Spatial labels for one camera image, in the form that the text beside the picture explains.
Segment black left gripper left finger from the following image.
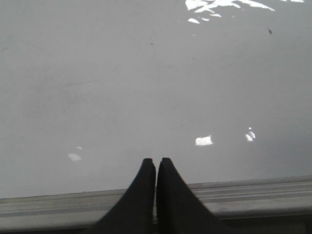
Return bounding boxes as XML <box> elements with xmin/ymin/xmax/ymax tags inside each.
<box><xmin>84</xmin><ymin>158</ymin><xmax>156</xmax><ymax>234</ymax></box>

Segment white whiteboard with aluminium frame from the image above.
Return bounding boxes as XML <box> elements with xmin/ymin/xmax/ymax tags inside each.
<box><xmin>0</xmin><ymin>0</ymin><xmax>312</xmax><ymax>232</ymax></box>

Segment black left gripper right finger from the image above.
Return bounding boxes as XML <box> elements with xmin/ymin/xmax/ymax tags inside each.
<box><xmin>156</xmin><ymin>158</ymin><xmax>238</xmax><ymax>234</ymax></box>

